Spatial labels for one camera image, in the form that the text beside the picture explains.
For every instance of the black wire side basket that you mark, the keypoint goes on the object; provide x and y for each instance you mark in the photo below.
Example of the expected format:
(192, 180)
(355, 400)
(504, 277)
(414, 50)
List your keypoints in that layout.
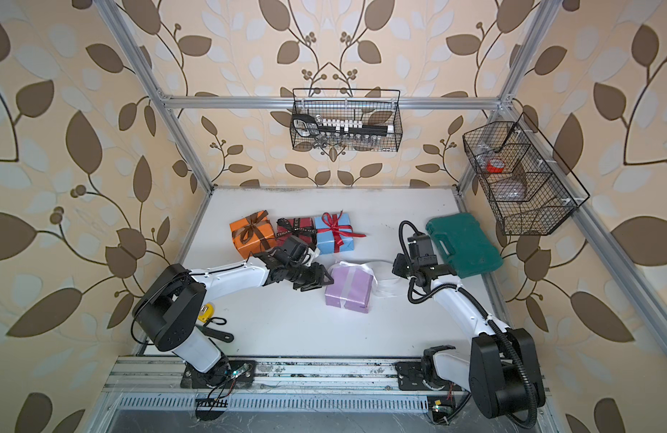
(537, 191)

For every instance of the green plastic tool case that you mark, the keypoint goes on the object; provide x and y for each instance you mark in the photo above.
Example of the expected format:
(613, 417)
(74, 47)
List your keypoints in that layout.
(463, 245)

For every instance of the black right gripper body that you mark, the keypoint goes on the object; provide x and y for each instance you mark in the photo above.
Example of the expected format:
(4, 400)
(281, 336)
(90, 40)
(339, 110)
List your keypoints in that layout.
(405, 266)

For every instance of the purple gift box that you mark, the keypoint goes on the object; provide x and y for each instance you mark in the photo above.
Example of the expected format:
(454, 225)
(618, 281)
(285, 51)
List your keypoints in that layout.
(351, 288)

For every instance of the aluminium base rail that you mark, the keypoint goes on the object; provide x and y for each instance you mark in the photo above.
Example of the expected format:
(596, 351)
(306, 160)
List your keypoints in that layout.
(309, 384)

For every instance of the dark red gift box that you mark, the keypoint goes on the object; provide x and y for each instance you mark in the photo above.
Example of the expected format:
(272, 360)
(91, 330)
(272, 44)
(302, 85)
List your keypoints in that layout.
(298, 230)

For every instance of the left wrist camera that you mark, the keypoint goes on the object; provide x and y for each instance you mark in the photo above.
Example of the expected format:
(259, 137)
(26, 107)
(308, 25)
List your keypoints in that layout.
(299, 252)

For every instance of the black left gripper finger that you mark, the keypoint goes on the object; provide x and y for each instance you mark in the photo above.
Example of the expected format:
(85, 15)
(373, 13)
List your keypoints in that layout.
(318, 276)
(307, 284)

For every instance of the orange gift box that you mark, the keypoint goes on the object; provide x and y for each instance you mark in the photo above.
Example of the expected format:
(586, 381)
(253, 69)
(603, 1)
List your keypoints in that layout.
(251, 234)

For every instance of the yellow tape measure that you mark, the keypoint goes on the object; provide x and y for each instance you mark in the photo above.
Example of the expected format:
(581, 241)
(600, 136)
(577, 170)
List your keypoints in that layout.
(206, 313)

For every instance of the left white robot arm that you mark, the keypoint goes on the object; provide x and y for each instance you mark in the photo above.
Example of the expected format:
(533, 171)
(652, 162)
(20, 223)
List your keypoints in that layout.
(169, 311)

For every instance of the brown satin ribbon bow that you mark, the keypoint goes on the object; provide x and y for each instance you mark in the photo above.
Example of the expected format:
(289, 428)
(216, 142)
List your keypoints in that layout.
(252, 227)

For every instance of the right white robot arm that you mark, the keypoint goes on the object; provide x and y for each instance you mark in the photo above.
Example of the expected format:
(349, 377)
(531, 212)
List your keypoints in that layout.
(500, 370)

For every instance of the white satin ribbon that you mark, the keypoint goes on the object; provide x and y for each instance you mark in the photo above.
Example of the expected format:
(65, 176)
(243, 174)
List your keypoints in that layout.
(385, 284)

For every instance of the red item in basket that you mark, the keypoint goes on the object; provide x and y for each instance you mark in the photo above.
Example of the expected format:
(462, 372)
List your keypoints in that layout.
(495, 166)

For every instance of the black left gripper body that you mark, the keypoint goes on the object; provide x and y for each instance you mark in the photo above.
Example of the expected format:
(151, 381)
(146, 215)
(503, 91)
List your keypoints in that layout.
(297, 271)

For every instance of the black handled scissors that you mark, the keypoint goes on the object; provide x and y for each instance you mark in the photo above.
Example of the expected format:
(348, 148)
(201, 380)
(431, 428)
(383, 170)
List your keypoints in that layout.
(305, 126)

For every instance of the red satin ribbon bow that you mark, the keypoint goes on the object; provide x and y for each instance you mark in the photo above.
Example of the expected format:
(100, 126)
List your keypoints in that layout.
(336, 230)

